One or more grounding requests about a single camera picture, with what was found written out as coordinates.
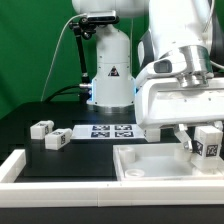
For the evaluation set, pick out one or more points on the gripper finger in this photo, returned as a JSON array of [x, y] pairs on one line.
[[180, 132]]

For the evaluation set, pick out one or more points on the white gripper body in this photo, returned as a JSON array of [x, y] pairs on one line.
[[163, 103]]

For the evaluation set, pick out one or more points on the white square tabletop part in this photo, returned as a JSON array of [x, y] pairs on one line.
[[160, 162]]

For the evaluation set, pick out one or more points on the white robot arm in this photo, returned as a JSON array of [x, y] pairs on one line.
[[185, 26]]

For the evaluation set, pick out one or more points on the white fiducial marker sheet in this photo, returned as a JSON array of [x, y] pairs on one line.
[[107, 131]]

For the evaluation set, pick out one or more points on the white U-shaped fence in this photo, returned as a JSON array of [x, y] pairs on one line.
[[100, 194]]

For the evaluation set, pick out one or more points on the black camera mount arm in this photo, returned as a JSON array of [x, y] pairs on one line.
[[83, 30]]

